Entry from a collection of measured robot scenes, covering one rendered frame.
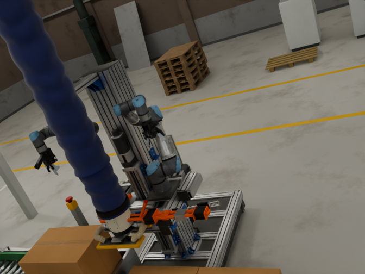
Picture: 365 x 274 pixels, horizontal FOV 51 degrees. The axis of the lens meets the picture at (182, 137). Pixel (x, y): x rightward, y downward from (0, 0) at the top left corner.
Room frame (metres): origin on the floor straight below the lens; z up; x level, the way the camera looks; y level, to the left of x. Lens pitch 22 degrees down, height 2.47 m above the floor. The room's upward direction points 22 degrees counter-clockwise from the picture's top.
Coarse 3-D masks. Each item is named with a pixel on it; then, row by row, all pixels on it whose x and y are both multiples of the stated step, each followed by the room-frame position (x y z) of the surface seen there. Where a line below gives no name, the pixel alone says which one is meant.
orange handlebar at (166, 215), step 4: (128, 196) 2.46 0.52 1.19; (132, 196) 2.47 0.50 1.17; (208, 208) 1.94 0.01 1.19; (160, 212) 2.10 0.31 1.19; (164, 212) 2.08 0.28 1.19; (168, 212) 2.06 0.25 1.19; (172, 212) 2.05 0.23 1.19; (188, 212) 1.99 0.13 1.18; (208, 212) 1.91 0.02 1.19; (156, 216) 2.07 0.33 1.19; (160, 216) 2.04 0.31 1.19; (164, 216) 2.03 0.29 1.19; (168, 216) 2.02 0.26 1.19; (172, 216) 2.01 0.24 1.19; (188, 216) 1.95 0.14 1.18; (100, 220) 2.28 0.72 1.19; (104, 220) 2.26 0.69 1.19; (128, 220) 2.16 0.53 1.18; (132, 220) 2.15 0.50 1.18; (136, 220) 2.13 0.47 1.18; (140, 220) 2.12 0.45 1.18
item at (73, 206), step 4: (72, 200) 3.16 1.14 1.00; (68, 204) 3.12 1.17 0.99; (72, 204) 3.11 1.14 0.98; (76, 204) 3.14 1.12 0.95; (68, 208) 3.13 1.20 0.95; (72, 208) 3.11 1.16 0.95; (76, 208) 3.12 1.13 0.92; (72, 212) 3.13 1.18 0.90; (76, 212) 3.11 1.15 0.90; (80, 212) 3.14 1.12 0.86; (76, 216) 3.12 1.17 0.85; (80, 216) 3.12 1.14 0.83; (76, 220) 3.13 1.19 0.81; (80, 220) 3.11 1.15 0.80; (84, 220) 3.14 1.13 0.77; (80, 224) 3.12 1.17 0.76; (84, 224) 3.12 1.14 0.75; (88, 224) 3.15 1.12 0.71
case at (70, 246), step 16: (48, 240) 2.72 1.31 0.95; (64, 240) 2.63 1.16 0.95; (80, 240) 2.54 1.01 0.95; (32, 256) 2.58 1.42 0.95; (48, 256) 2.50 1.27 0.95; (64, 256) 2.42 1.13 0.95; (80, 256) 2.34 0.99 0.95; (96, 256) 2.44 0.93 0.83; (112, 256) 2.56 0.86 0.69; (32, 272) 2.53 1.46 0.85; (48, 272) 2.44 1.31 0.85; (64, 272) 2.37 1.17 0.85; (80, 272) 2.29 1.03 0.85; (96, 272) 2.37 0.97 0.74
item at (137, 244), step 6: (108, 240) 2.17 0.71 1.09; (126, 240) 2.10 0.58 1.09; (138, 240) 2.08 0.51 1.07; (102, 246) 2.16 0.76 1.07; (108, 246) 2.14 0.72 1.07; (114, 246) 2.11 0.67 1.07; (120, 246) 2.09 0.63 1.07; (126, 246) 2.07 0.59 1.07; (132, 246) 2.04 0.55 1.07; (138, 246) 2.02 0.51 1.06
